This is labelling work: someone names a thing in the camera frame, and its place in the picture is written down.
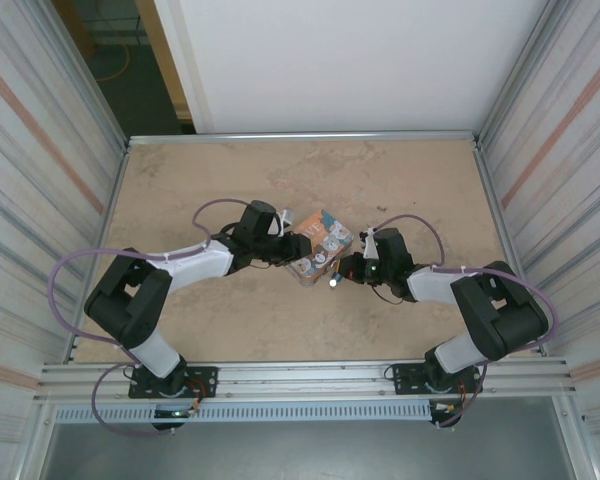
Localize orange bear-print tin box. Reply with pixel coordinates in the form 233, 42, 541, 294
284, 209, 356, 288

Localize aluminium table edge profile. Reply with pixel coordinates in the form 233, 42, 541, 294
126, 130, 482, 148

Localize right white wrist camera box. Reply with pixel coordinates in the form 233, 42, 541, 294
358, 227, 381, 261

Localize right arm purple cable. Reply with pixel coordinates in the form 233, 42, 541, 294
369, 213, 561, 429

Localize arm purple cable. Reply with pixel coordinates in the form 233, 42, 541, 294
369, 213, 561, 429
49, 198, 254, 437

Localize aluminium mounting rail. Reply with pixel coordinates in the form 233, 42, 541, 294
34, 355, 579, 404

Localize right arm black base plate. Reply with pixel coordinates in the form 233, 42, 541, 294
391, 362, 484, 397

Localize grey slotted cable duct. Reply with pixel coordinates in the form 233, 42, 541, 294
53, 399, 434, 424

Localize right base red black wires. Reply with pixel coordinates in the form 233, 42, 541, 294
429, 382, 474, 417

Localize base red black wires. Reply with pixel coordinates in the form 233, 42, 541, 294
185, 378, 217, 417
429, 382, 474, 417

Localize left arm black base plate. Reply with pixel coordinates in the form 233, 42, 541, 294
128, 366, 219, 400

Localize left base red black wires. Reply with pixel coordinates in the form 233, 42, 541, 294
185, 378, 217, 417

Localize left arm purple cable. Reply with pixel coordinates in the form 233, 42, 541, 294
49, 198, 254, 437

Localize wooden door frame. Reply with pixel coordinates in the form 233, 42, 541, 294
134, 0, 192, 121

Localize orange floor cable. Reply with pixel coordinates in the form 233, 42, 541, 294
98, 44, 132, 83

